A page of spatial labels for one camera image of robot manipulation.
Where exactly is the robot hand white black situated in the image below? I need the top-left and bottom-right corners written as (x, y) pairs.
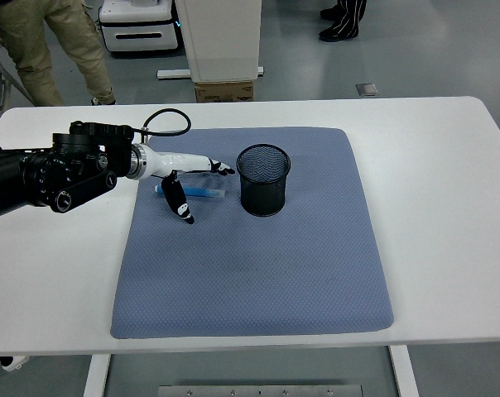
top-left (143, 144), bottom-right (237, 226)

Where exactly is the blue marker pen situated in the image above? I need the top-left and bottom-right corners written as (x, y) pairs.
top-left (153, 184), bottom-right (227, 200)

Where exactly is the black mesh pen holder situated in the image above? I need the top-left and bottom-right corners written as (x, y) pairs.
top-left (236, 143), bottom-right (292, 218)

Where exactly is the brown cardboard box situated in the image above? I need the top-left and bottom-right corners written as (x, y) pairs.
top-left (194, 80), bottom-right (255, 103)

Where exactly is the white mobile machine base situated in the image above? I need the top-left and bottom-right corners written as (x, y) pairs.
top-left (99, 0), bottom-right (180, 53)

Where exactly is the blue-grey textured mat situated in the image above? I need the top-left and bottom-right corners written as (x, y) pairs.
top-left (110, 127), bottom-right (396, 340)

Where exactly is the person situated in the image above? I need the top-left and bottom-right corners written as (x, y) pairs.
top-left (318, 0), bottom-right (368, 42)
top-left (0, 0), bottom-right (117, 107)

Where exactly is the white chair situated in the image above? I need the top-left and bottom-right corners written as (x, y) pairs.
top-left (0, 16), bottom-right (35, 121)

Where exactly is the white table leg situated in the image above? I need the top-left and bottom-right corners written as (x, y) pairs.
top-left (388, 345), bottom-right (420, 397)
top-left (83, 354), bottom-right (111, 397)

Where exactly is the white black caster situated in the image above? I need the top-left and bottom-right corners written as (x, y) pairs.
top-left (0, 354), bottom-right (29, 372)

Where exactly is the white pedestal column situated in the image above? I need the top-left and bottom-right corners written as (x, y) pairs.
top-left (174, 0), bottom-right (262, 83)

